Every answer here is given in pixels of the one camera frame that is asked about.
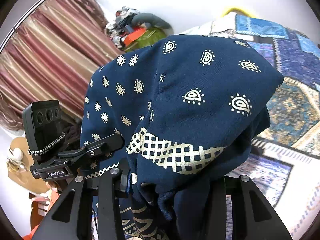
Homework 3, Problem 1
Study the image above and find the navy patterned hooded sweater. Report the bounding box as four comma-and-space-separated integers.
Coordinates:
80, 35, 284, 239

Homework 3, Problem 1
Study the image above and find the orange box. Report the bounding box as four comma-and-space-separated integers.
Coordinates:
123, 27, 146, 47

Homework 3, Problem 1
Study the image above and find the black phone on mount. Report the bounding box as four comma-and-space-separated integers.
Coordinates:
22, 100, 64, 164

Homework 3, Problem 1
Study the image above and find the pile of clutter clothes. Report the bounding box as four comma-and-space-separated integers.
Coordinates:
105, 7, 140, 50

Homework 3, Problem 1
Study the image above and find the blue patchwork quilt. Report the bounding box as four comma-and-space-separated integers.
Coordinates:
187, 12, 319, 239

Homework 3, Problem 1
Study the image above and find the green storage box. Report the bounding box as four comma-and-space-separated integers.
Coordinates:
123, 27, 167, 53

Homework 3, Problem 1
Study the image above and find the yellow blanket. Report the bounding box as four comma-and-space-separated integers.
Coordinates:
221, 7, 255, 18

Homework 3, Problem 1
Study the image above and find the striped red beige curtain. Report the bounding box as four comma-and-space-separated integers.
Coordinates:
1, 0, 120, 131

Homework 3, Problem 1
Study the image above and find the grey bolster pillow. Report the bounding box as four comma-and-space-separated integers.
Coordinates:
131, 12, 171, 30

